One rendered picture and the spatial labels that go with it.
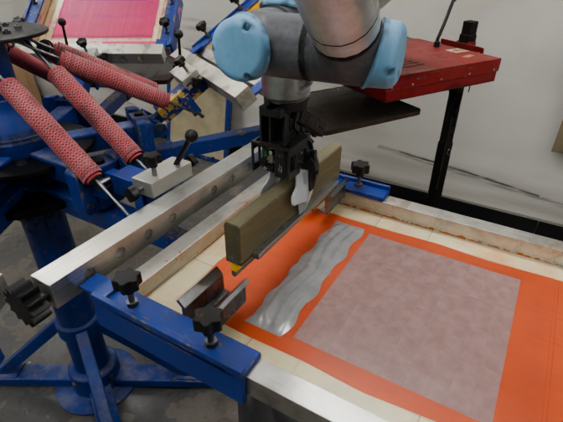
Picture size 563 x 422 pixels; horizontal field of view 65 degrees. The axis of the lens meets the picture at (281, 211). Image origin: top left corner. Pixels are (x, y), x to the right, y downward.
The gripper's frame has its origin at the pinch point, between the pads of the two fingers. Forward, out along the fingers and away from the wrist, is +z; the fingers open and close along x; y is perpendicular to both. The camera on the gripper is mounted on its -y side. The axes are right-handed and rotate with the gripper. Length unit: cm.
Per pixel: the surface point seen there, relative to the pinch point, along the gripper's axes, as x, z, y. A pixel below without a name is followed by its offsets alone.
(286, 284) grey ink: 3.3, 12.9, 7.0
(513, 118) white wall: 25, 41, -200
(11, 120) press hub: -81, -1, 3
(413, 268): 21.6, 13.6, -10.3
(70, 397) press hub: -89, 108, 11
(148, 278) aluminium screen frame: -17.1, 10.3, 20.9
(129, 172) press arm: -42.8, 5.0, 0.2
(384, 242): 13.8, 13.6, -15.6
